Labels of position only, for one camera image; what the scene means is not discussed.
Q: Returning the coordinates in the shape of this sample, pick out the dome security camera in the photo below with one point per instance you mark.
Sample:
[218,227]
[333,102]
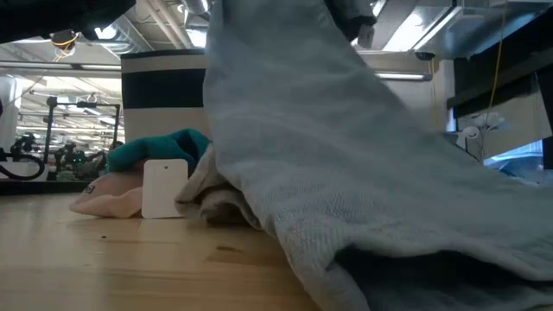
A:
[425,55]

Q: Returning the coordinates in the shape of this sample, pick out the black aluminium table frame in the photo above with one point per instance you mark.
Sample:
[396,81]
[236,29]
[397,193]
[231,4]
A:
[34,188]

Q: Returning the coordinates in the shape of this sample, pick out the teal garment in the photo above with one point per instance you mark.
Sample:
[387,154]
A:
[164,147]

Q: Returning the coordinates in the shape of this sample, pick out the navy white fabric bin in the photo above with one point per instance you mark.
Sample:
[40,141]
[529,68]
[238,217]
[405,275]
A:
[164,86]

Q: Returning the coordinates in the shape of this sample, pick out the background robot arms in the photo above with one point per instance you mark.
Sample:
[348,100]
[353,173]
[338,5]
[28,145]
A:
[78,157]

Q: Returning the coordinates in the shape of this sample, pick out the light blue denim garment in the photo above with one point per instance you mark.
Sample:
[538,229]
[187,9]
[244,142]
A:
[345,173]

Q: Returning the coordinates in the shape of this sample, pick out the black shelf structure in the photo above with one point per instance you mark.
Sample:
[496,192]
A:
[497,73]

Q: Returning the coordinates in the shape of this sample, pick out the salmon pink garment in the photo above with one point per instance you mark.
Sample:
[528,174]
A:
[112,196]

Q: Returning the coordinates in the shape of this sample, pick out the white paper hang tag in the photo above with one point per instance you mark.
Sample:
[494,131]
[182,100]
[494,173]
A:
[164,190]

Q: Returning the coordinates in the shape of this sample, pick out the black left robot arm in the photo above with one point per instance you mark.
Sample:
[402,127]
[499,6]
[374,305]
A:
[43,15]

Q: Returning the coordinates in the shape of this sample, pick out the short ceiling light bar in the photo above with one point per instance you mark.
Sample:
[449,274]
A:
[402,76]

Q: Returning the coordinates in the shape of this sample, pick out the long ceiling light tube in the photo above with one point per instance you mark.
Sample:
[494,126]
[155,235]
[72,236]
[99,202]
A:
[43,65]

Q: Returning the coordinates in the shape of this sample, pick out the white garment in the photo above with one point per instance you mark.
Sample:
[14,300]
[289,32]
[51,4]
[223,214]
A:
[207,190]

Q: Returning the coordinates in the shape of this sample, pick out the black camera stand frame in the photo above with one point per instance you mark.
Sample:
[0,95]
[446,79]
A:
[49,129]

